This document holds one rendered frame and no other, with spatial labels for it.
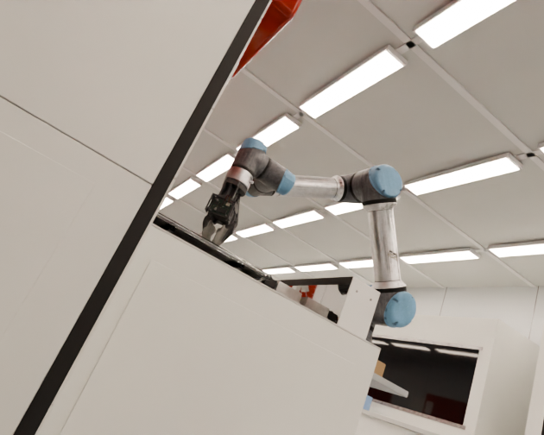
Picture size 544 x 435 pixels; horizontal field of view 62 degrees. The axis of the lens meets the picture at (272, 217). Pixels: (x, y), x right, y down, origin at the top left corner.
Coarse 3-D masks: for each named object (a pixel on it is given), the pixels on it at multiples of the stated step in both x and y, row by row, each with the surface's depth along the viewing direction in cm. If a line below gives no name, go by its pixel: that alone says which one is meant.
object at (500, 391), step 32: (416, 320) 478; (448, 320) 444; (480, 320) 415; (384, 352) 493; (416, 352) 456; (448, 352) 425; (480, 352) 398; (512, 352) 403; (416, 384) 437; (448, 384) 408; (480, 384) 383; (512, 384) 397; (384, 416) 417; (416, 416) 419; (448, 416) 392; (480, 416) 372; (512, 416) 391
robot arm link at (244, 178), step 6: (234, 168) 129; (240, 168) 128; (228, 174) 129; (234, 174) 128; (240, 174) 128; (246, 174) 128; (240, 180) 127; (246, 180) 128; (252, 180) 130; (246, 186) 129
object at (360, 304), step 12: (360, 288) 112; (372, 288) 114; (348, 300) 110; (360, 300) 111; (372, 300) 113; (348, 312) 109; (360, 312) 111; (372, 312) 113; (348, 324) 109; (360, 324) 110; (360, 336) 110
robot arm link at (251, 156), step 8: (248, 144) 131; (256, 144) 131; (240, 152) 131; (248, 152) 130; (256, 152) 131; (264, 152) 134; (240, 160) 129; (248, 160) 129; (256, 160) 131; (264, 160) 132; (248, 168) 129; (256, 168) 131; (256, 176) 134
